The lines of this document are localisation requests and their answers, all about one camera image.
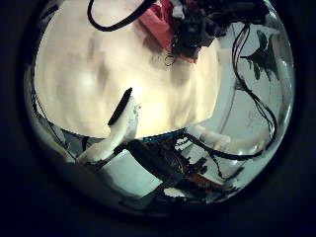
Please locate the orange button shirt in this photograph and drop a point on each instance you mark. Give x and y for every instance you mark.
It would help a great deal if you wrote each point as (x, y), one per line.
(161, 23)

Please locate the green leafy plant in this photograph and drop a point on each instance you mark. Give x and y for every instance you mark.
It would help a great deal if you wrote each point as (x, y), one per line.
(263, 57)

